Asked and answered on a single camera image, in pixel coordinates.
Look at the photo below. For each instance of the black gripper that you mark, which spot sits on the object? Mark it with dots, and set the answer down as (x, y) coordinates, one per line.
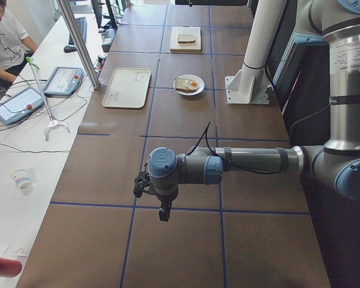
(164, 198)

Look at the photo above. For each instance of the white round plate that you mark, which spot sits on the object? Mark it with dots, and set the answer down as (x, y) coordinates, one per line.
(196, 79)

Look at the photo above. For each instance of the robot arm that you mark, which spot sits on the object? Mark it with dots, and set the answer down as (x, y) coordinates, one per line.
(335, 164)

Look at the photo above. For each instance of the bottom bread slice with egg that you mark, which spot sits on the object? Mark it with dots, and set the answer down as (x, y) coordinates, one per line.
(180, 85)

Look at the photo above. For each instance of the cream bear tray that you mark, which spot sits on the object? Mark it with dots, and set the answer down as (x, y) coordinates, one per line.
(127, 89)

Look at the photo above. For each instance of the fried egg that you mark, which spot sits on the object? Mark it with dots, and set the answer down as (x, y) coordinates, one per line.
(192, 85)

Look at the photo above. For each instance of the paper cup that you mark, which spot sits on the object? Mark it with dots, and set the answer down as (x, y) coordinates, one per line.
(21, 179)

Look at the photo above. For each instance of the far teach pendant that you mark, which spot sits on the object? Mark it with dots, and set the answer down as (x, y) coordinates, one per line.
(63, 82)

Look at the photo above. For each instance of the teach pendant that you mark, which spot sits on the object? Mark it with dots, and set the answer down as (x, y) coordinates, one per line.
(63, 82)
(20, 105)

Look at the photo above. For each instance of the wooden cutting board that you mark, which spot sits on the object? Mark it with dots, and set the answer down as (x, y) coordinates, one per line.
(186, 48)

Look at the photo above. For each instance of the near teach pendant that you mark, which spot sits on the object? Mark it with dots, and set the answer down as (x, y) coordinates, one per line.
(20, 105)

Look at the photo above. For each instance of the black computer mouse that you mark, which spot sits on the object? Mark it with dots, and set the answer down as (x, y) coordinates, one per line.
(69, 49)

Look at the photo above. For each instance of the reacher grabber tool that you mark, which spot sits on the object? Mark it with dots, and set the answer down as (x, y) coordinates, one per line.
(54, 123)

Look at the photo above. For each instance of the red cylinder object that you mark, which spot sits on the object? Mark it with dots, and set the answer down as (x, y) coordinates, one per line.
(9, 268)

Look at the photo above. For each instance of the black keyboard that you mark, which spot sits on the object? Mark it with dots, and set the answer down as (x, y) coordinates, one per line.
(82, 26)

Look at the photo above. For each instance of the person in white shirt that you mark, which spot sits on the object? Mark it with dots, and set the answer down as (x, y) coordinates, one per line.
(15, 46)

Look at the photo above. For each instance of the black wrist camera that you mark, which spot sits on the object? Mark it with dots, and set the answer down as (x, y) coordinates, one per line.
(164, 212)

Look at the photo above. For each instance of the white pedestal column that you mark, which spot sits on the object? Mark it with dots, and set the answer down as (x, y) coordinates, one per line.
(249, 84)

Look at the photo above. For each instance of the aluminium frame post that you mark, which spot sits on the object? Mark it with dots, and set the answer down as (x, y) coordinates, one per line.
(80, 45)

